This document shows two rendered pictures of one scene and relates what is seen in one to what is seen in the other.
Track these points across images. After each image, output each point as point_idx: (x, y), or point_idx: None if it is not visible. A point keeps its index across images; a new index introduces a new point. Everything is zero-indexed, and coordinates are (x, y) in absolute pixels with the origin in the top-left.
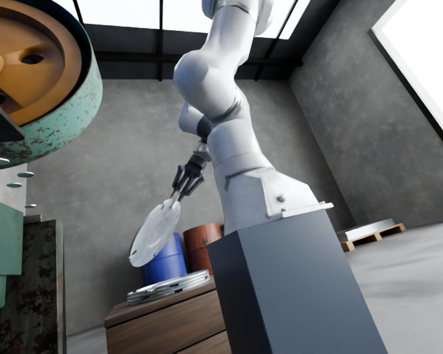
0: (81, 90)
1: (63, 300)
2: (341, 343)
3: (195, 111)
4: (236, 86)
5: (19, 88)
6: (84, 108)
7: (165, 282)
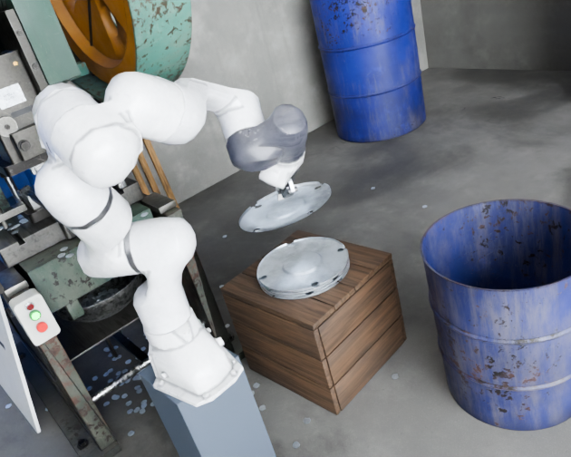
0: (139, 34)
1: (197, 263)
2: (186, 444)
3: (222, 121)
4: (130, 263)
5: (114, 4)
6: (164, 34)
7: (289, 266)
